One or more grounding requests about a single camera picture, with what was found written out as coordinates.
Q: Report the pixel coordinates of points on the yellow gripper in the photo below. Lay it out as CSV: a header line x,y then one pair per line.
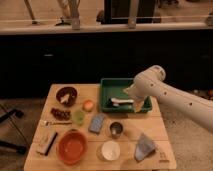
x,y
138,105

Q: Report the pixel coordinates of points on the white dish brush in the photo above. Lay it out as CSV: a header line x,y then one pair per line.
x,y
116,102

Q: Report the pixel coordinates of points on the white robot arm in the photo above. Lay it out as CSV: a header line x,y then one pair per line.
x,y
150,82

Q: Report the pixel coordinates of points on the white small bowl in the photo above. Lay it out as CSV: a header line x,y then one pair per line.
x,y
110,150

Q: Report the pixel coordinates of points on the dark brown bowl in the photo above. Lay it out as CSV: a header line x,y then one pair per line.
x,y
67,96

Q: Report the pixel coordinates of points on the red plastic bowl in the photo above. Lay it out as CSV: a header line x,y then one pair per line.
x,y
71,147

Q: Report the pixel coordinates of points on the green plastic tray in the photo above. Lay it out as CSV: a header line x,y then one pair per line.
x,y
114,88

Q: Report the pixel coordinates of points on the metal cup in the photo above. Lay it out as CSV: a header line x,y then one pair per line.
x,y
116,129

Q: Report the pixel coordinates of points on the blue grey folded cloth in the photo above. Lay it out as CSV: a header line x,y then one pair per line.
x,y
144,147

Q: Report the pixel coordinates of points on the blue sponge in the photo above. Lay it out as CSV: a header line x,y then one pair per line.
x,y
96,123

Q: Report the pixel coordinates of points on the orange fruit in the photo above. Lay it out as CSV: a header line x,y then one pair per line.
x,y
88,105

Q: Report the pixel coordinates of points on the green small cup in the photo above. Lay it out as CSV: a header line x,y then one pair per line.
x,y
78,117

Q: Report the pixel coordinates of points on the dark red grape bunch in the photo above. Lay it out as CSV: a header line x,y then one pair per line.
x,y
60,114

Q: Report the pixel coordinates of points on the metal fork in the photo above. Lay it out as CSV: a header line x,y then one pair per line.
x,y
49,123

